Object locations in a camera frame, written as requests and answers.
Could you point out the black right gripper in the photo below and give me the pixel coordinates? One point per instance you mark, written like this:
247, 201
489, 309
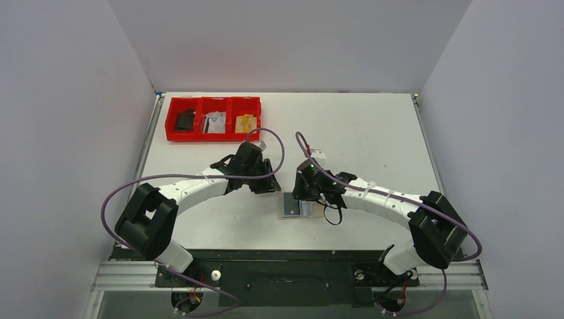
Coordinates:
309, 191

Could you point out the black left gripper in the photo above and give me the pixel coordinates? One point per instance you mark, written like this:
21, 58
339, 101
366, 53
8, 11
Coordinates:
263, 175

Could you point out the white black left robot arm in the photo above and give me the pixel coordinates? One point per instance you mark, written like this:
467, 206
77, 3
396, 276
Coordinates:
149, 218

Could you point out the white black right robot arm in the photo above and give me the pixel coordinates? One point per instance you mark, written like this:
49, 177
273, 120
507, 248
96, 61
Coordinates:
437, 231

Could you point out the yellow cards in bin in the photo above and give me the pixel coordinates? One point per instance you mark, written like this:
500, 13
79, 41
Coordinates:
245, 123

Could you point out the white cards in bin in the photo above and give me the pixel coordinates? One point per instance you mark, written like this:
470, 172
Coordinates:
214, 123

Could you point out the black cards in bin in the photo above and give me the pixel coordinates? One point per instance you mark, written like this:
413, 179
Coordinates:
185, 121

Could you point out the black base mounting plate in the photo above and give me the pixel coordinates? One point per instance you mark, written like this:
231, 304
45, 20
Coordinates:
360, 277

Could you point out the red three-compartment bin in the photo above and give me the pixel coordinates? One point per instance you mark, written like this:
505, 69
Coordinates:
233, 106

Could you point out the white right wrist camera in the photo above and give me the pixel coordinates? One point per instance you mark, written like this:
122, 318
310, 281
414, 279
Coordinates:
318, 155

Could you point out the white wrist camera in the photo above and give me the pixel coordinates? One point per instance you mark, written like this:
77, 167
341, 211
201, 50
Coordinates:
260, 144
318, 155

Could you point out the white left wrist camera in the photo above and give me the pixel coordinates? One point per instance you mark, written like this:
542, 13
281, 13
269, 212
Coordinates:
260, 144

